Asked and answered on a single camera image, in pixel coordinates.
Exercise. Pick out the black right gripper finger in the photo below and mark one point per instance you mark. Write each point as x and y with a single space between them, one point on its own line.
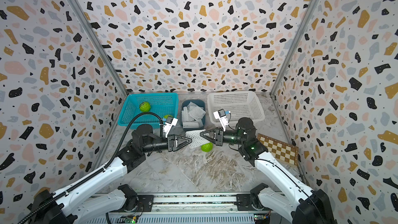
208 133
207 140

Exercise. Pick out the green custard apple dark spots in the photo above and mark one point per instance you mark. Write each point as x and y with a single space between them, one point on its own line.
145 107

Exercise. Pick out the aluminium corner post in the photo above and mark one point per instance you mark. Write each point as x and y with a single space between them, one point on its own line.
97 45
297 38

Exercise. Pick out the dark blue net bin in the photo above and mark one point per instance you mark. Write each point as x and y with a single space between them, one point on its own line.
193 113

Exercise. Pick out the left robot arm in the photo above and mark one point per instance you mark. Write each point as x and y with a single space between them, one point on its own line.
74 205

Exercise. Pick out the aluminium corner post right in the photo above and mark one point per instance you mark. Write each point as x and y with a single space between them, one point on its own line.
297 38

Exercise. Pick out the white plastic basket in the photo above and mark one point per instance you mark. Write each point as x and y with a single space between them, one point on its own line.
239 103

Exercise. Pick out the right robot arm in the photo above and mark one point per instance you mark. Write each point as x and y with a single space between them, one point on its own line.
298 203

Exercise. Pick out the white foam net sleeve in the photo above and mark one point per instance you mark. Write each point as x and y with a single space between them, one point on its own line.
197 140

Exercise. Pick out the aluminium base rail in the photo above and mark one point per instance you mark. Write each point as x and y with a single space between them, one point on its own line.
214 208

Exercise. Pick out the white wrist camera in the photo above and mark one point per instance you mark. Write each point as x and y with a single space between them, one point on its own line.
169 122
222 116

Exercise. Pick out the teal plastic basket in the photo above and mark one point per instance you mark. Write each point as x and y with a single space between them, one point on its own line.
161 104

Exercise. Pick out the wooden chessboard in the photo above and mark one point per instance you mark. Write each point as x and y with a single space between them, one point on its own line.
282 151

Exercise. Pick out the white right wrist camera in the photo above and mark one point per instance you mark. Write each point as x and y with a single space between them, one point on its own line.
222 116

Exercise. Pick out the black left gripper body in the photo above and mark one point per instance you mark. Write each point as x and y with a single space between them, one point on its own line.
155 146

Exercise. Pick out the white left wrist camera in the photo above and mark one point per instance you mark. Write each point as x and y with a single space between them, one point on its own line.
169 122

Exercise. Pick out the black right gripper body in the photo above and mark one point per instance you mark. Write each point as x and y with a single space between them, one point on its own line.
231 138

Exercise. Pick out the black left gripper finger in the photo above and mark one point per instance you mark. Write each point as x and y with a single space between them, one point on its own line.
177 147
177 139

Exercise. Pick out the aluminium corner post left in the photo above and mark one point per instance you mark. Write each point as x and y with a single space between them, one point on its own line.
97 45

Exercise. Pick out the white foam nets pile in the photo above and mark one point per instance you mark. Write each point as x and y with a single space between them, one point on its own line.
193 114

